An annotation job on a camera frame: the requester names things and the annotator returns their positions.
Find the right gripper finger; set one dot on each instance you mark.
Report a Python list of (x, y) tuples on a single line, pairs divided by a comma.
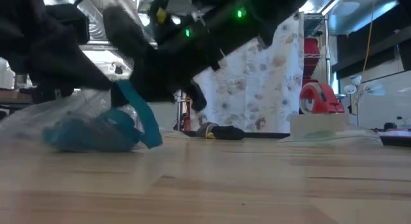
[(123, 94), (198, 99)]

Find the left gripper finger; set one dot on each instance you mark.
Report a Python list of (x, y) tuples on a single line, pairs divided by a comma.
[(51, 94), (83, 73)]

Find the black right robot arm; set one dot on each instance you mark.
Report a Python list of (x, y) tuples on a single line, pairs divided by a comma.
[(257, 18)]

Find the red plastic bin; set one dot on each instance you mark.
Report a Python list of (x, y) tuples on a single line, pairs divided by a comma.
[(311, 57), (187, 118)]

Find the black ceiling spotlight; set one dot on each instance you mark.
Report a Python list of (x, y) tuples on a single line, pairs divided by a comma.
[(118, 70)]

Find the black and gray glove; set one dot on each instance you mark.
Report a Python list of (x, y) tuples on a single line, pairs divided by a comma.
[(224, 131)]

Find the white floral cloth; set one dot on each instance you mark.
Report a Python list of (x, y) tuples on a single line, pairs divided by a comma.
[(273, 82)]

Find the red tape dispenser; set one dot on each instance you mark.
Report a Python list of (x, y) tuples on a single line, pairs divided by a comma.
[(327, 102)]

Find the white floor lamp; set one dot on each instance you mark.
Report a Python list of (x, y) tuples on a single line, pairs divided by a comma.
[(355, 80)]

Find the small black desk object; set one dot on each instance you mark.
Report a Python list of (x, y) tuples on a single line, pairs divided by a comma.
[(390, 126)]

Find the pink and white flat object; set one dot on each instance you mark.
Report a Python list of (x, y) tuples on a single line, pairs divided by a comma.
[(395, 133)]

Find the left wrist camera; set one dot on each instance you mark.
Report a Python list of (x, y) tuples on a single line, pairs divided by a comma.
[(67, 22)]

